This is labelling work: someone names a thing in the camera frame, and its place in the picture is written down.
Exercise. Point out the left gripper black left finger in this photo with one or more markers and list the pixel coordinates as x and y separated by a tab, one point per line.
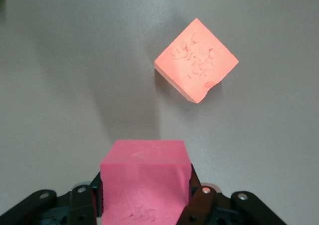
79	207

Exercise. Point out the red foam cube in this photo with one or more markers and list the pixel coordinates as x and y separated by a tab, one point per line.
144	175

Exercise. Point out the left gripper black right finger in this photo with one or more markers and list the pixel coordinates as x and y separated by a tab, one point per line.
204	207

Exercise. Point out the chipped orange foam cube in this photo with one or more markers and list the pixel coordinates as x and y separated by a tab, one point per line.
197	60

